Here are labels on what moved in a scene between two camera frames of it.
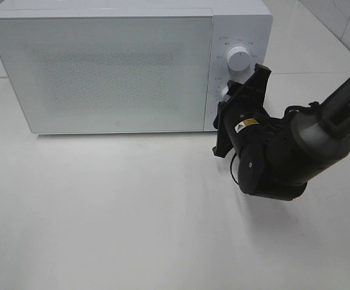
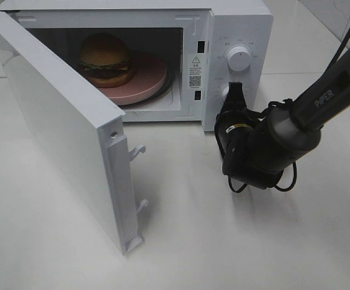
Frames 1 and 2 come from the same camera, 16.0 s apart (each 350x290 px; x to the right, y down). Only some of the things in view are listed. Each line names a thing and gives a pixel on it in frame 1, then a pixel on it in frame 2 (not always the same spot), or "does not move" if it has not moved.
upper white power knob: x=238 y=58 does not move
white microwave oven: x=108 y=74 -> x=75 y=136
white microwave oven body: x=130 y=66 does not move
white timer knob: x=225 y=97 does not move
